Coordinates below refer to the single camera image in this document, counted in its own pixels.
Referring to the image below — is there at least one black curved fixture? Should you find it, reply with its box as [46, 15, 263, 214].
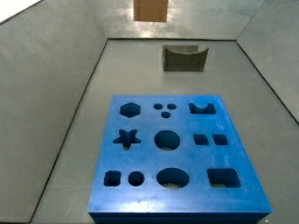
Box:
[163, 45, 210, 72]

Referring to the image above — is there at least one brown arch object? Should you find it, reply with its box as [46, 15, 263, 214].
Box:
[134, 0, 169, 22]

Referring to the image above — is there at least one blue shape sorter block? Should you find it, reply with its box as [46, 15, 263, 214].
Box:
[88, 95, 273, 224]

